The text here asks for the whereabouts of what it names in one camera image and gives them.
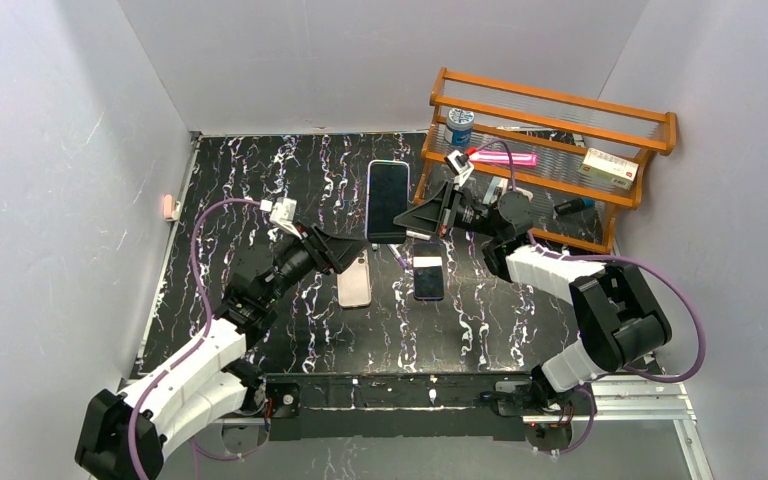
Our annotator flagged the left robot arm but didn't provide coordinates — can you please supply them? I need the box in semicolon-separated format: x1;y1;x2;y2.
75;223;366;479

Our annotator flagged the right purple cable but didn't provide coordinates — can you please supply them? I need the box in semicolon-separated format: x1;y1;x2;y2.
466;140;708;458

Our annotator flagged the aluminium frame rail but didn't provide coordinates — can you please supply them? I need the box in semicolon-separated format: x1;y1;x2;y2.
108;376;698;425

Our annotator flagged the light blue stapler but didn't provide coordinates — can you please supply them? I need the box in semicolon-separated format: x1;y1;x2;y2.
482;177;504;205

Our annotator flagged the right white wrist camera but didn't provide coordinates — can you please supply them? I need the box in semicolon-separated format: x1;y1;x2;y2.
445;150;474;190

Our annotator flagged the bare black phone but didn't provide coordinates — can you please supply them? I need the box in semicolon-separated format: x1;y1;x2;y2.
412;242;445;301

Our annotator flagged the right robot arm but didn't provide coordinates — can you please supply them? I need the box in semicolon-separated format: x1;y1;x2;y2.
394;181;672;405

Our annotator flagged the orange wooden shelf rack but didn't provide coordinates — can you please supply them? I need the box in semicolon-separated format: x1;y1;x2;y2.
413;68;678;253

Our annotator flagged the purple capped white marker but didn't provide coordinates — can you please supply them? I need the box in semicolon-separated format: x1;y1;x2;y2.
387;244;410;269

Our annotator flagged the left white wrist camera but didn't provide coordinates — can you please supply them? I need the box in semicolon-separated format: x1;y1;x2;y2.
259;197;301;238

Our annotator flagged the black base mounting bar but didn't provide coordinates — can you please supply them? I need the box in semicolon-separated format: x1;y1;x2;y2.
265;373;558;441

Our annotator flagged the purple cable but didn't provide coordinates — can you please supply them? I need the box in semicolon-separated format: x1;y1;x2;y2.
126;198;276;480
466;140;708;458

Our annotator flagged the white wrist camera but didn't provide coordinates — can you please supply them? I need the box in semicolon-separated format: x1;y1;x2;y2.
259;197;301;238
445;150;474;190

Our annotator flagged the white red small box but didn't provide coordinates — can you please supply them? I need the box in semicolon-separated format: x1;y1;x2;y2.
578;148;639;190

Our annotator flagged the pink wall clip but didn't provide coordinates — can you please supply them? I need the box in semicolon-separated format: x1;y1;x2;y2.
162;194;180;222

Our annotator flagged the white pen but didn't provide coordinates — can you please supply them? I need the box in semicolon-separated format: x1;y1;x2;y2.
406;230;431;241

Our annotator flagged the blue white round jar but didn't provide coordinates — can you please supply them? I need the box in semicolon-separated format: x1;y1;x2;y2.
444;108;475;147

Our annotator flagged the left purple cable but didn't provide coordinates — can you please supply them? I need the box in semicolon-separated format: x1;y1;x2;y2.
126;198;276;480

